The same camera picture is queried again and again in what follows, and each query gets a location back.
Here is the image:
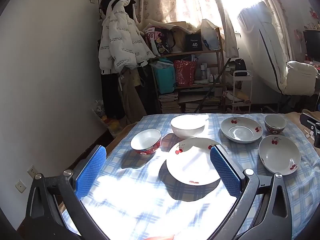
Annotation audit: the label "white plastic bag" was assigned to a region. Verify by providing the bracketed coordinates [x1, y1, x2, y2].
[201, 19, 220, 50]

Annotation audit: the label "patterned plastic bag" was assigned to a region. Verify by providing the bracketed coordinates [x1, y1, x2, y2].
[92, 100, 118, 130]

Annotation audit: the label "row of toiletry bottles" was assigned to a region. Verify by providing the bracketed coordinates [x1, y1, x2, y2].
[200, 64, 220, 83]

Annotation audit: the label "tall stack of books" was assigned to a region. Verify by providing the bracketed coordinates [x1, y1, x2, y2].
[159, 92, 180, 114]

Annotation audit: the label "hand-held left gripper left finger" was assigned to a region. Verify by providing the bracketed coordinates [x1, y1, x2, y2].
[16, 144, 110, 240]

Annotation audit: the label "plain white bowl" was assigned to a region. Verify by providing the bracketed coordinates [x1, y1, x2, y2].
[170, 115, 206, 139]

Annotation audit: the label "wide pile of books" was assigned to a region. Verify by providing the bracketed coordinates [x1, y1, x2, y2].
[185, 96, 222, 113]

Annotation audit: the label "beige trousers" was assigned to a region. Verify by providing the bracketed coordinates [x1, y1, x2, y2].
[119, 69, 148, 124]

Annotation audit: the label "small cherry cup bowl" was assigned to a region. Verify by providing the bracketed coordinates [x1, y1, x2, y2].
[264, 114, 287, 136]

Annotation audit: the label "white cherry bowl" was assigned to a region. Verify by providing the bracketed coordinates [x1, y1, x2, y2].
[258, 134, 301, 176]

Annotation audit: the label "wooden shelf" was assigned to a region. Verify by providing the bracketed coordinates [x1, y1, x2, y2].
[147, 27, 225, 114]

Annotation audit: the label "white trolley cart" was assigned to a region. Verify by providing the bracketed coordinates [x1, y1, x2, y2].
[225, 70, 253, 113]

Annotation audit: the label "black pole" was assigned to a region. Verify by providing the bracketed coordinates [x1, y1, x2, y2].
[194, 57, 232, 113]

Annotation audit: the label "black trousers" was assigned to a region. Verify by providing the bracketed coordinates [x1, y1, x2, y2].
[101, 70, 125, 120]

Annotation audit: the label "blue plaid tablecloth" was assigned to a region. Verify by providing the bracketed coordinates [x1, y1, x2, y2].
[61, 113, 320, 240]

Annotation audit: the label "white puffer jacket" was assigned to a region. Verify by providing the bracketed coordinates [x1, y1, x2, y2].
[98, 0, 157, 75]

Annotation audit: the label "black patterned tote bag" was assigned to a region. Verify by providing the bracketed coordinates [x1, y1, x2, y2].
[145, 26, 175, 55]

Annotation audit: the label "deep white cherry plate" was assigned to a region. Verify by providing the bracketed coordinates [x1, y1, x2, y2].
[220, 117, 263, 144]

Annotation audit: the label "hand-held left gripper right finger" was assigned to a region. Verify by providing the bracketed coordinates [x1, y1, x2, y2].
[207, 145, 293, 240]

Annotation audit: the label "black box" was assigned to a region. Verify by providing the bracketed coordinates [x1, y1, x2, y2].
[185, 34, 202, 52]

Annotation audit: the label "red bowl white interior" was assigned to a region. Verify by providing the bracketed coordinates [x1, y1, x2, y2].
[130, 129, 162, 155]

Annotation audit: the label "brown paper bag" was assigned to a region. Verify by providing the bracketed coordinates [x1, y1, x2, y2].
[170, 21, 193, 53]

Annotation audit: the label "red patterned bag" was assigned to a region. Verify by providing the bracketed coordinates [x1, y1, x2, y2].
[174, 60, 198, 87]

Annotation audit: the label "black cap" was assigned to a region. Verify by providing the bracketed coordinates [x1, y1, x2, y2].
[100, 0, 137, 20]

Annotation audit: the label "teal bag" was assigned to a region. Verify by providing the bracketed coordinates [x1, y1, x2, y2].
[152, 59, 175, 94]

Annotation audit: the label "white padded cushion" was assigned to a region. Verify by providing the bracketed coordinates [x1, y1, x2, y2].
[282, 60, 319, 96]

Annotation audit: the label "black monitor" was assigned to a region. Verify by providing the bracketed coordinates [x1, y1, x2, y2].
[304, 29, 320, 62]

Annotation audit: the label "floral curtain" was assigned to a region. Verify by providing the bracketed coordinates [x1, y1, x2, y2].
[260, 0, 295, 63]
[132, 0, 239, 58]

